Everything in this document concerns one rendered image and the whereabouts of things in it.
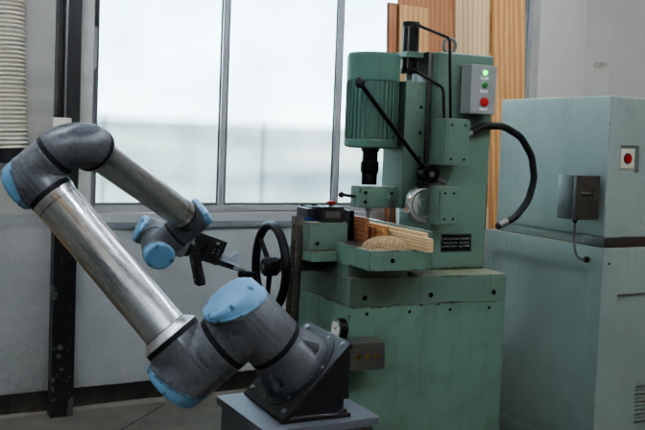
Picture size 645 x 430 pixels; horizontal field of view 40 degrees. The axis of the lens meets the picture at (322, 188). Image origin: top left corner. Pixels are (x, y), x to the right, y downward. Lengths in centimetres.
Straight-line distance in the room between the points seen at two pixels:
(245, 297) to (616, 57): 355
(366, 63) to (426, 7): 180
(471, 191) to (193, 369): 127
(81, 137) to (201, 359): 60
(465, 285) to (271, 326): 96
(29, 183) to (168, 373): 56
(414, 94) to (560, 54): 245
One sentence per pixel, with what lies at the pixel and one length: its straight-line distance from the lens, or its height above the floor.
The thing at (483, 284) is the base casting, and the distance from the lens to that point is 292.
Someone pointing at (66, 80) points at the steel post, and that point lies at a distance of 381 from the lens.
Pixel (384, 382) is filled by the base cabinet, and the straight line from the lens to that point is 279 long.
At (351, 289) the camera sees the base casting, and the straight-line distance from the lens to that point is 267.
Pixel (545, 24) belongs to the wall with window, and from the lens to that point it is 521.
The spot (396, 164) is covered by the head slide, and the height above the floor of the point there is 114.
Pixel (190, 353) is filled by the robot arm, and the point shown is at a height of 70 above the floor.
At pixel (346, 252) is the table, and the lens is 268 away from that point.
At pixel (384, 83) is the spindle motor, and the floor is 141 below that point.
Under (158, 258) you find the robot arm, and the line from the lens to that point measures 263.
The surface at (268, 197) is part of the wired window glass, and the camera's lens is 430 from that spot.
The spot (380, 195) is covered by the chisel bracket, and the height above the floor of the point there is 104.
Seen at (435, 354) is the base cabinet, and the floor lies 55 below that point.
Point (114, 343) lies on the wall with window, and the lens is 406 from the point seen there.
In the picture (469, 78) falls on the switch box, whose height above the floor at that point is 143.
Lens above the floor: 121
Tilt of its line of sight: 3 degrees down
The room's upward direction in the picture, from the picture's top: 2 degrees clockwise
